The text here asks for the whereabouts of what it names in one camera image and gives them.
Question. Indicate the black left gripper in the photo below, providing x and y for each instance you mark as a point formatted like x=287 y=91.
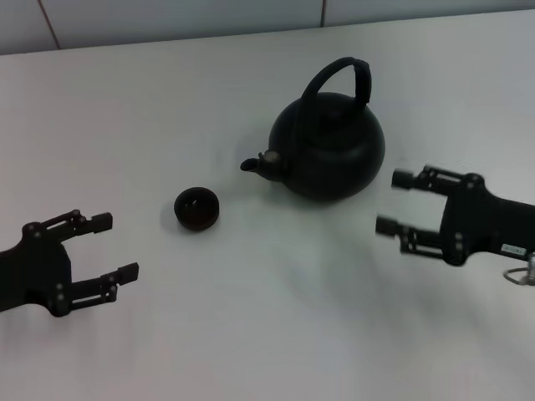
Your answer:
x=33 y=275

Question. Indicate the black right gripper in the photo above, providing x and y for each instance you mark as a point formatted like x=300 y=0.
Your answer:
x=480 y=225

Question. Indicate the small black teacup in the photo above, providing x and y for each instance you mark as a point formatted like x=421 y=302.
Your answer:
x=196 y=209

